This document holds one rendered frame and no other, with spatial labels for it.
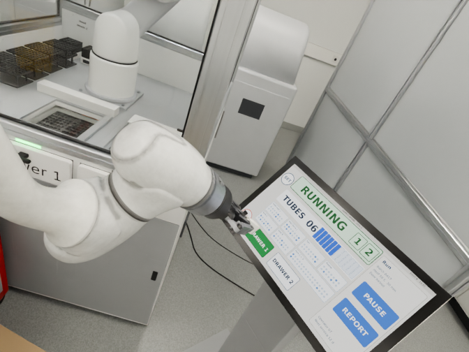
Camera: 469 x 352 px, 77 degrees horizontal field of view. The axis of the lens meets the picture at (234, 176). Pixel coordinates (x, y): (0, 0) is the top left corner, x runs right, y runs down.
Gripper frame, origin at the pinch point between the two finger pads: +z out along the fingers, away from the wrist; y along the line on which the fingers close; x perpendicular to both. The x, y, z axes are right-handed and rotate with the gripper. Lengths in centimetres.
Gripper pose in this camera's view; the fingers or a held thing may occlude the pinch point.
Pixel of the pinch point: (249, 225)
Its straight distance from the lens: 74.6
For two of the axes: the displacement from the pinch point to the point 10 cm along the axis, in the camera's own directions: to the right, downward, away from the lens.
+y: -4.2, -6.8, 6.0
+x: -7.9, 6.0, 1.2
